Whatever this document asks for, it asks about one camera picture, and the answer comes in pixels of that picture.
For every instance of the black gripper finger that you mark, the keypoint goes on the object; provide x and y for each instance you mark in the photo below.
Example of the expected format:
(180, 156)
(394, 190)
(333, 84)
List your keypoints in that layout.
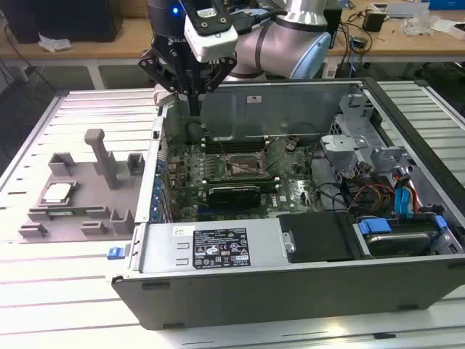
(156, 69)
(221, 76)

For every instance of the silver CPU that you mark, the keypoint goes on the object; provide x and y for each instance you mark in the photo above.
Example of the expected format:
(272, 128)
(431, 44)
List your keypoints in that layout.
(58, 192)

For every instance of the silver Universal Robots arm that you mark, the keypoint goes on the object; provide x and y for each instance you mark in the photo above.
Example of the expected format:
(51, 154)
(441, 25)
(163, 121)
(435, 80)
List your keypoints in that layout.
(276, 47)

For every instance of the CPU socket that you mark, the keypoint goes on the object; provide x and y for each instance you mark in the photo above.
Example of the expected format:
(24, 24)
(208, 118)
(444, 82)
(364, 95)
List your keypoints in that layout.
(241, 167)

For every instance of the wooden desk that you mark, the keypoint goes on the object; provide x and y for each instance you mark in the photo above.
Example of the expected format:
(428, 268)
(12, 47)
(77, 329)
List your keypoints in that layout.
(127, 43)

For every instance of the black round chassis part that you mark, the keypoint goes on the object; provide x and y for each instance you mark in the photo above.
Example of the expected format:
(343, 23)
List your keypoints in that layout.
(194, 131)

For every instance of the black RAM slot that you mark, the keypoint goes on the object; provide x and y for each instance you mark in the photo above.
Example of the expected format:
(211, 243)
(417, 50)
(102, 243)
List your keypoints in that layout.
(236, 142)
(236, 149)
(239, 178)
(239, 185)
(236, 145)
(270, 189)
(236, 139)
(239, 181)

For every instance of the round coin cell battery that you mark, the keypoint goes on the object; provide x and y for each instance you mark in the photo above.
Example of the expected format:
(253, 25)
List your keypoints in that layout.
(289, 146)

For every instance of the black computer tower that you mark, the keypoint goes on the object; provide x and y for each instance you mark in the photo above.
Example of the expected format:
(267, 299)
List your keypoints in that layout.
(72, 18)

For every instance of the crumpled white paper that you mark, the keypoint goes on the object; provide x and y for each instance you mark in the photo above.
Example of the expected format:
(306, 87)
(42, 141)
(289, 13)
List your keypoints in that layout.
(54, 43)

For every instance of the black graphics card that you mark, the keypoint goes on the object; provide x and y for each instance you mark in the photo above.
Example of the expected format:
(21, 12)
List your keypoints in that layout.
(236, 198)

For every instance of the green motherboard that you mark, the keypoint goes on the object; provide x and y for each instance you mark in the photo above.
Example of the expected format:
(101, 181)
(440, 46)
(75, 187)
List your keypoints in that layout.
(301, 189)

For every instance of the grey parts rack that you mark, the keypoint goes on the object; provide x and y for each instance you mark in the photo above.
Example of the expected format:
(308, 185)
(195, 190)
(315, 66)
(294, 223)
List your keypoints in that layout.
(87, 189)

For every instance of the silver drive cage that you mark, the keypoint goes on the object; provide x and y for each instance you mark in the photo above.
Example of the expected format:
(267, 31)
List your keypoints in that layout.
(341, 145)

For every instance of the small black power adapter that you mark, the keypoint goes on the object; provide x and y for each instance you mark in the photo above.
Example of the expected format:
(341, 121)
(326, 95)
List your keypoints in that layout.
(360, 43)

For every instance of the small black cube box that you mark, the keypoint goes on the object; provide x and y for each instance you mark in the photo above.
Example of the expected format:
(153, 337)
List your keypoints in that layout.
(373, 21)

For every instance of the green RAM stick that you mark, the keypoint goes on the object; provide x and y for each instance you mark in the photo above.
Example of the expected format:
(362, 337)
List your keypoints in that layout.
(65, 214)

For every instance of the silver power supply with label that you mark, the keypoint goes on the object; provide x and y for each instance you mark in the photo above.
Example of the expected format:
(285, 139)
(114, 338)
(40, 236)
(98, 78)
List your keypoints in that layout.
(163, 251)

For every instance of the black drive bay cover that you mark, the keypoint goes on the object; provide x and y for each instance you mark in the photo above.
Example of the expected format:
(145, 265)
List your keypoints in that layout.
(316, 236)

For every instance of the small blue clip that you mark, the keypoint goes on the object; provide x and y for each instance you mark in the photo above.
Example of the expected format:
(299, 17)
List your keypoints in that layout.
(115, 253)

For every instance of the grey flat box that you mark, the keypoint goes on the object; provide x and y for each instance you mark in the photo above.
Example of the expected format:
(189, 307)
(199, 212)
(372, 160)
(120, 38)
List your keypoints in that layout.
(407, 9)

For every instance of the crumpled clear plastic bag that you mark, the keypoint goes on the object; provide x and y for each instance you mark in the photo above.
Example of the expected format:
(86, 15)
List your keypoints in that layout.
(417, 23)

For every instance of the open black PC case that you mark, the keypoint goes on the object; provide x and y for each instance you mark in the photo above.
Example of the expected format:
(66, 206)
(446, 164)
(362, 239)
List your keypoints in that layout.
(254, 301)

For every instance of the blue box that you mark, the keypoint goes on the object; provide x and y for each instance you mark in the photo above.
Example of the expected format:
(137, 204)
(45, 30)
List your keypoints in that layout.
(447, 3)

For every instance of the white flat box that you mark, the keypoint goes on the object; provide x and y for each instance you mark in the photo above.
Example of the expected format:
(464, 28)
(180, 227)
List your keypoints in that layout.
(458, 32)

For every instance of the hard disk in blue carrier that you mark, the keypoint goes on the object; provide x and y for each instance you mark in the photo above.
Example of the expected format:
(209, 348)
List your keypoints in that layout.
(396, 243)

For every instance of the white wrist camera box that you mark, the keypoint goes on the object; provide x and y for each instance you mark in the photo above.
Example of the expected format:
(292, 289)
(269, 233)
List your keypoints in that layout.
(218, 43)

